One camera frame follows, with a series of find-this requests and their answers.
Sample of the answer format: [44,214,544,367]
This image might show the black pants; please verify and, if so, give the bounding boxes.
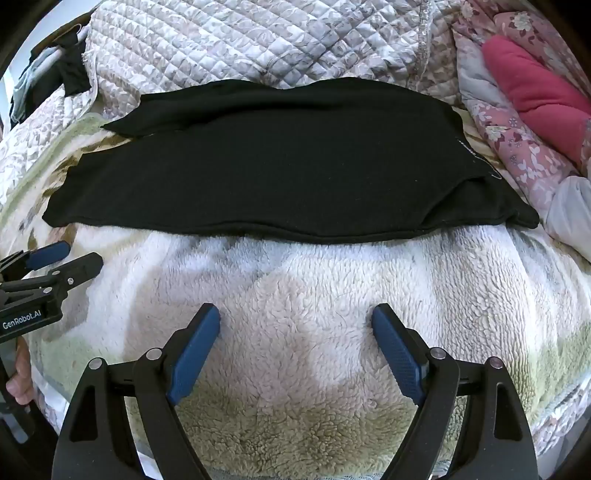
[42,78,540,244]

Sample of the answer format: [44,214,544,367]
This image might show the person's left hand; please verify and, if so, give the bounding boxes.
[11,339,36,407]

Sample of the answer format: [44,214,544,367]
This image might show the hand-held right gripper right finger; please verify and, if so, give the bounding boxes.
[370,303,540,480]

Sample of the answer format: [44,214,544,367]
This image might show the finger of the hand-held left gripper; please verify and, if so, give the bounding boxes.
[0,241,71,280]
[0,252,104,302]

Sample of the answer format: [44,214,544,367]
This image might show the magenta cloth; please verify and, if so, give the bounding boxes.
[482,34,591,163]

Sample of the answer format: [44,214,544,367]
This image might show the quilted grey bedspread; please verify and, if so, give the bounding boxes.
[0,0,467,206]

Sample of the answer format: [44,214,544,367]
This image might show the black garment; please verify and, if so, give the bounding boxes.
[28,32,91,96]

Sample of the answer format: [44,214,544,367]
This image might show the floral fleece blanket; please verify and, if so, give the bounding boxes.
[0,113,591,480]

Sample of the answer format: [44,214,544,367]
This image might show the light blue garment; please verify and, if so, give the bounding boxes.
[9,46,62,123]

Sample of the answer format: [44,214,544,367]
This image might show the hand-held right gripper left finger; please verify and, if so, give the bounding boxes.
[52,302,221,480]

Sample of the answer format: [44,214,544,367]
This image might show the pink floral comforter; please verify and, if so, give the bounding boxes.
[450,0,591,261]

